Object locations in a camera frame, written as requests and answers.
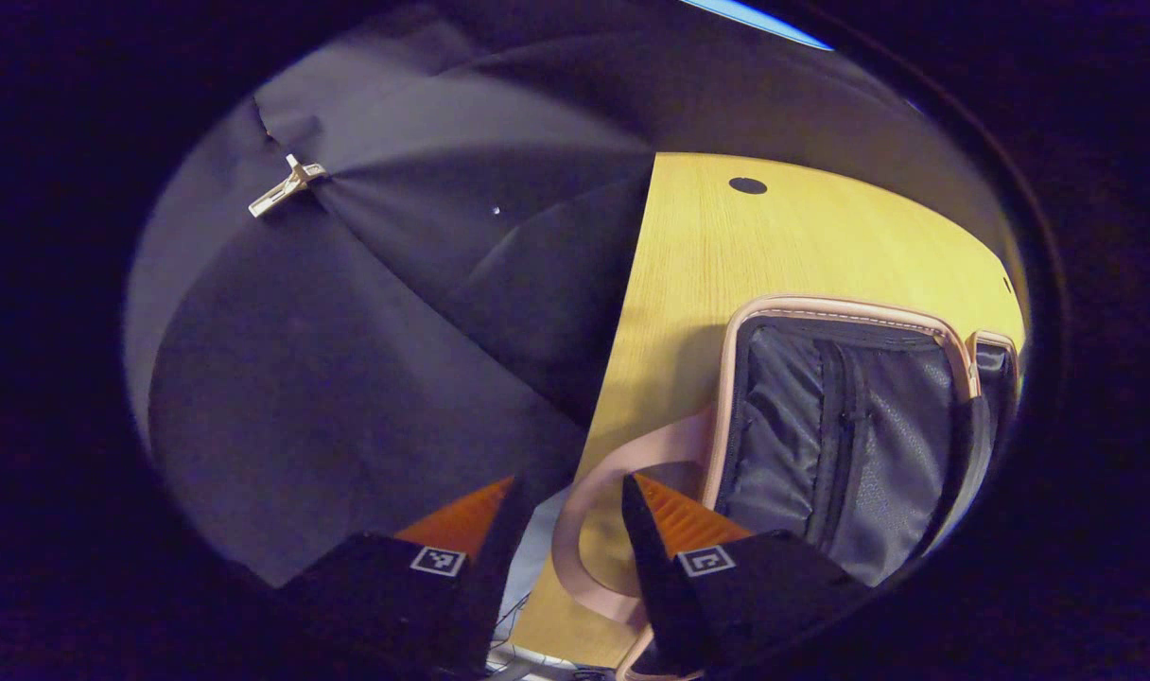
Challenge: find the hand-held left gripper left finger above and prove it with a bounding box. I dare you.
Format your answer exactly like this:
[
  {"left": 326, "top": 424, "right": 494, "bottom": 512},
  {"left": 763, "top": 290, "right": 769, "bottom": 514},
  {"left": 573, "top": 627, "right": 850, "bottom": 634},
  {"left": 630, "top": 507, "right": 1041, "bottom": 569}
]
[{"left": 277, "top": 475, "right": 533, "bottom": 681}]

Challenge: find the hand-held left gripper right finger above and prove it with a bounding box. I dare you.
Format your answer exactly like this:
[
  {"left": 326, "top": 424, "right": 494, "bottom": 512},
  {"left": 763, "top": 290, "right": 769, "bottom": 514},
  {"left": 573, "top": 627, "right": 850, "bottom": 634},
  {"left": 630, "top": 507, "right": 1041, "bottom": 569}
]
[{"left": 620, "top": 472, "right": 871, "bottom": 680}]

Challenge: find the pink suitcase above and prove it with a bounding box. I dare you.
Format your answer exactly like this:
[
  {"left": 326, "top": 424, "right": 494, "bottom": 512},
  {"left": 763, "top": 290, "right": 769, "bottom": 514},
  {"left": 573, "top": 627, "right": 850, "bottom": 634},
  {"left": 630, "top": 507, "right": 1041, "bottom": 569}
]
[{"left": 551, "top": 295, "right": 1022, "bottom": 681}]

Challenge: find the beige plastic clip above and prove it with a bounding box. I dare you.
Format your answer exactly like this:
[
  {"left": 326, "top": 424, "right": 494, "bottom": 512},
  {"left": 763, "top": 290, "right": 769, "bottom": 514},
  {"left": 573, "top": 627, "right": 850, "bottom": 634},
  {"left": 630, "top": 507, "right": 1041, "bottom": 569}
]
[{"left": 248, "top": 153, "right": 328, "bottom": 219}]

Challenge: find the long ceiling light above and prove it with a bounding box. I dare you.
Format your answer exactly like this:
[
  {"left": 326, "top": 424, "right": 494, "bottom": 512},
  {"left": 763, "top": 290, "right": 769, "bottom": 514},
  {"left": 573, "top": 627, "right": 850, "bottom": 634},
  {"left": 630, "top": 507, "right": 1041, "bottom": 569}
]
[{"left": 679, "top": 0, "right": 833, "bottom": 51}]

